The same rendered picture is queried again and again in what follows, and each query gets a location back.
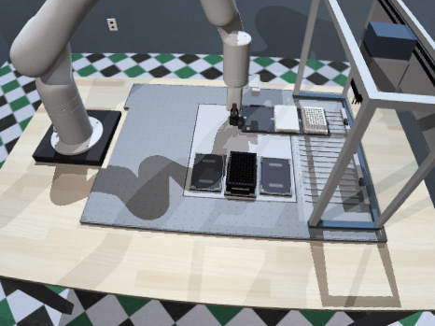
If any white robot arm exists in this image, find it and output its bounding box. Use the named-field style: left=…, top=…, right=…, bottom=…
left=10, top=0, right=260, bottom=155

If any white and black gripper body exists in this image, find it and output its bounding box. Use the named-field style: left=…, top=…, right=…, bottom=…
left=225, top=83, right=243, bottom=112

